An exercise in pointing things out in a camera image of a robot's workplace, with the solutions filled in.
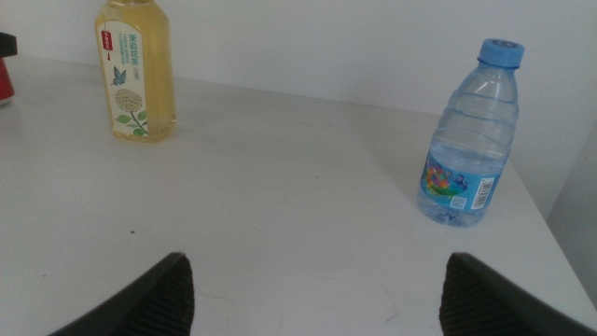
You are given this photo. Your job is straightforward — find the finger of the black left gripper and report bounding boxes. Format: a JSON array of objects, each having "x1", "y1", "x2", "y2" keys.
[{"x1": 0, "y1": 31, "x2": 19, "y2": 59}]

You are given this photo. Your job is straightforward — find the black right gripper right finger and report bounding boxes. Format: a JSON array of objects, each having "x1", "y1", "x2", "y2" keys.
[{"x1": 437, "y1": 252, "x2": 597, "y2": 336}]

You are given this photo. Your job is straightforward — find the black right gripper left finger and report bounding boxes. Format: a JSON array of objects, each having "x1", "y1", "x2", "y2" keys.
[{"x1": 49, "y1": 251, "x2": 196, "y2": 336}]

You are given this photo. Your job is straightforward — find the red soda can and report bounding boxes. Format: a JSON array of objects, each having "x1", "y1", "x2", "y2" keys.
[{"x1": 0, "y1": 56, "x2": 16, "y2": 106}]

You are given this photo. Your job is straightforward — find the clear water bottle blue cap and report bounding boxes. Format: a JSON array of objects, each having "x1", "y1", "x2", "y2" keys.
[{"x1": 415, "y1": 37, "x2": 526, "y2": 229}]

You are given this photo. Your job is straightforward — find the yellow tea bottle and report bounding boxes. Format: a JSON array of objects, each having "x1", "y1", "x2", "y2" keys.
[{"x1": 94, "y1": 0, "x2": 178, "y2": 144}]

